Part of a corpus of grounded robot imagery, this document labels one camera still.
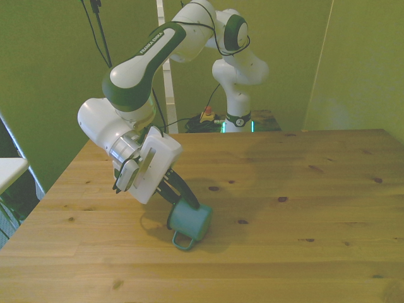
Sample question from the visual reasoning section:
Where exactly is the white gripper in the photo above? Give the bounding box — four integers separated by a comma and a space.
131, 126, 201, 210

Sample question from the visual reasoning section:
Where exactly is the white shelf board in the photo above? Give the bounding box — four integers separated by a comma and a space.
0, 157, 30, 194

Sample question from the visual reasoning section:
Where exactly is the black camera stand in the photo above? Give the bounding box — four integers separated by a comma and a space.
80, 0, 114, 69

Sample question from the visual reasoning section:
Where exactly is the black cable bundle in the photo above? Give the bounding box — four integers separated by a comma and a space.
184, 114, 225, 134

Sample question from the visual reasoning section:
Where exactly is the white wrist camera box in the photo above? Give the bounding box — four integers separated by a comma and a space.
112, 158, 141, 194

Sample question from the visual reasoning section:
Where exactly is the teal enamel mug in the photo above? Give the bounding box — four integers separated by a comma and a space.
165, 201, 213, 253

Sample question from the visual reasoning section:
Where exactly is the yellow red emergency stop button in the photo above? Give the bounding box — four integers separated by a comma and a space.
199, 107, 219, 124

